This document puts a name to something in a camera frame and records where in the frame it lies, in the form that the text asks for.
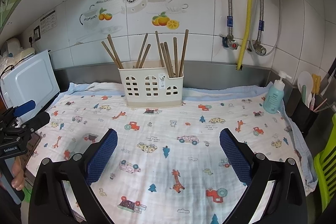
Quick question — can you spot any set of wooden chopsticks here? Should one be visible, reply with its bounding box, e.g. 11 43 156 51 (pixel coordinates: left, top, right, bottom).
101 29 190 78

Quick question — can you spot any black cable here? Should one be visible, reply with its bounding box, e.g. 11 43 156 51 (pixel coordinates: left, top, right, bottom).
0 64 15 78

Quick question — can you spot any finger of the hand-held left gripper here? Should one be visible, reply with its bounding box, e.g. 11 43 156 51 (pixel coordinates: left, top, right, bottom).
13 100 36 118
20 111 51 133

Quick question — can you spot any light blue towel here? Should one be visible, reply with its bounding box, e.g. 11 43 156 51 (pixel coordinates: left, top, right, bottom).
64 82 319 192

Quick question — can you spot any white spatula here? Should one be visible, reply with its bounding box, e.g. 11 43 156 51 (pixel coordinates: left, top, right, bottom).
297 71 314 94

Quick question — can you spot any cream plastic utensil holder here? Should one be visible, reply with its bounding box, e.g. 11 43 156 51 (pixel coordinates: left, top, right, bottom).
118 60 184 108

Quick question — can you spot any steel angle valve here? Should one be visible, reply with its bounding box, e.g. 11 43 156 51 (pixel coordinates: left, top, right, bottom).
251 40 267 56

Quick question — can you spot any yellow utensil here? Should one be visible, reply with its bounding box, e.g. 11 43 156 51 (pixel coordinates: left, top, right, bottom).
311 73 321 96

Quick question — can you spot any thin grey tube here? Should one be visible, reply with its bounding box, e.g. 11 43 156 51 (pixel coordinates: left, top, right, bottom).
249 0 281 54

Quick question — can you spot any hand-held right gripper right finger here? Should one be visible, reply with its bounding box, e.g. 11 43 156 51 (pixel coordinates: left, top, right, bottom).
219 128 308 224

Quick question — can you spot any yellow gas hose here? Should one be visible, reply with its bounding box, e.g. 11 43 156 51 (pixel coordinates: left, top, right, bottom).
237 0 259 71

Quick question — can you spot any valve with red handle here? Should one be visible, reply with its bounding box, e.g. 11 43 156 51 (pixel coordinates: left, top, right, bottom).
222 34 239 50

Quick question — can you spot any printed cartoon cloth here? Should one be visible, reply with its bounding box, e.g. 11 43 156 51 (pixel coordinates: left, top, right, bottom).
26 86 306 224

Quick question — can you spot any wall label sticker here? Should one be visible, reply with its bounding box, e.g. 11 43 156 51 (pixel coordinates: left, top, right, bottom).
40 9 58 32

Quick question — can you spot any pink thin stick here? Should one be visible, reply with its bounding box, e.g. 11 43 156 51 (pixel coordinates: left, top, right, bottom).
313 98 328 112

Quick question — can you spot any smartphone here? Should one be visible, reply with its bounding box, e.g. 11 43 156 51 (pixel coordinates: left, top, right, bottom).
26 133 42 171

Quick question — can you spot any teal soap pump bottle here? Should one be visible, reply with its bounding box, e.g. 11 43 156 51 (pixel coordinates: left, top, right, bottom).
263 70 292 114

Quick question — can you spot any person's left hand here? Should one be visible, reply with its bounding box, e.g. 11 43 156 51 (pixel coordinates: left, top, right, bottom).
12 158 26 191

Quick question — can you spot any clear plastic bag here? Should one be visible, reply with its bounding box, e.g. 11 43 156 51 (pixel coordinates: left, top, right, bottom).
0 51 14 75

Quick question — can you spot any white microwave oven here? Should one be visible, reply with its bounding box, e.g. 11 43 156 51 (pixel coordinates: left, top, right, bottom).
0 49 60 112

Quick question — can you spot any black utensil canister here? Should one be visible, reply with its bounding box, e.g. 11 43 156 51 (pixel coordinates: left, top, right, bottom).
291 87 320 136

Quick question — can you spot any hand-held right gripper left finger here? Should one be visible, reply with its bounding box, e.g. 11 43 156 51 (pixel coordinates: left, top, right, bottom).
29 128 118 224

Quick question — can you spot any green plastic rack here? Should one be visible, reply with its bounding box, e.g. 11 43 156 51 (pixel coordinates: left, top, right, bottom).
313 113 336 214

